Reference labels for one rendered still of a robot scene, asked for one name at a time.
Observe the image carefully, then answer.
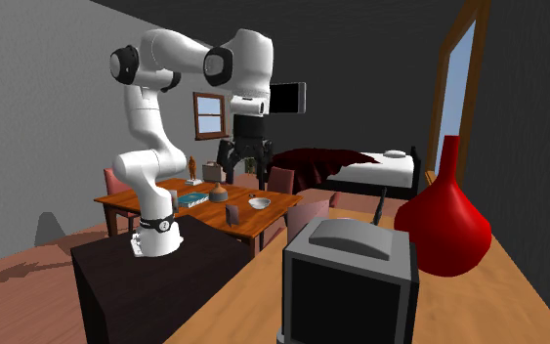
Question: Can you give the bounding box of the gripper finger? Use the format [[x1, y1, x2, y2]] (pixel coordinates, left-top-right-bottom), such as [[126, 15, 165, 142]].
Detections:
[[253, 140, 275, 192], [216, 140, 239, 185]]

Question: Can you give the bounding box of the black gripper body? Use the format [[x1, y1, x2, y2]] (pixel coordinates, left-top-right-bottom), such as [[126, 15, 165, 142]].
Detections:
[[230, 113, 268, 151]]

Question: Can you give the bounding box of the red chair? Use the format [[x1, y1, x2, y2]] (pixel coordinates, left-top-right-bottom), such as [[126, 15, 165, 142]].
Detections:
[[103, 167, 139, 235], [261, 198, 331, 250], [266, 165, 296, 195]]

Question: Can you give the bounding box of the brown standing figure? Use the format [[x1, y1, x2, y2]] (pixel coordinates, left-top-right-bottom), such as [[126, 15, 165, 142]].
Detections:
[[185, 154, 204, 187]]

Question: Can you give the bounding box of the brown and grey squat vase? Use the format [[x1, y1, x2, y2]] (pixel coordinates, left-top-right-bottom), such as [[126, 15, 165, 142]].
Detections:
[[208, 182, 230, 204]]

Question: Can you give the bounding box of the small brown framed window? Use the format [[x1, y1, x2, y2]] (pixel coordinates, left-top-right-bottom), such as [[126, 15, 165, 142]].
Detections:
[[191, 91, 229, 142]]

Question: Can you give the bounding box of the teal book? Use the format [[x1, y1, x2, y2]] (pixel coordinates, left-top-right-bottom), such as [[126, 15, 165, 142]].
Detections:
[[177, 192, 210, 209]]

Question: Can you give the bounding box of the brown wooden dining table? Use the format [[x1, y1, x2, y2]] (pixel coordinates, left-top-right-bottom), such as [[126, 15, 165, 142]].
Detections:
[[94, 177, 305, 259]]

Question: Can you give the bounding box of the bed with dark red blanket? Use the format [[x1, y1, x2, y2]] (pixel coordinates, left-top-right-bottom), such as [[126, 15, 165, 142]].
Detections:
[[268, 145, 423, 201]]

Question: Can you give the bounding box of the dark robot stand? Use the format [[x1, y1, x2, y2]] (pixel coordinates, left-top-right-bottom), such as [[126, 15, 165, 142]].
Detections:
[[69, 214, 257, 344]]

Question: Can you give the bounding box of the grey box television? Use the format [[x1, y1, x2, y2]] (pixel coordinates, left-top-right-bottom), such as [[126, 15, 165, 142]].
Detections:
[[275, 186, 421, 344]]

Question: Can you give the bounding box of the large red vase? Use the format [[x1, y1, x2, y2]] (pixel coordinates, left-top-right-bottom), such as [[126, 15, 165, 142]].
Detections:
[[393, 135, 493, 279]]

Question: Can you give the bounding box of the tall brown framed window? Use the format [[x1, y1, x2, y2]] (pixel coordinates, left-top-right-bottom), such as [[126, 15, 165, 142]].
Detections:
[[423, 0, 493, 188]]

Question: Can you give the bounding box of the light wooden table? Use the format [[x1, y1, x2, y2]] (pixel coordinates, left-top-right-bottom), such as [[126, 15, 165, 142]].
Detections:
[[163, 207, 550, 344]]

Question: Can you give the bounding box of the grey box with handle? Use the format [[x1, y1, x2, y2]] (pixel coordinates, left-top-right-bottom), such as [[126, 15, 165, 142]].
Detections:
[[201, 160, 225, 184]]

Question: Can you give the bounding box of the black wall television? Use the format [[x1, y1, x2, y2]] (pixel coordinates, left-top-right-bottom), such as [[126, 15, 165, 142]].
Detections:
[[268, 81, 308, 115]]

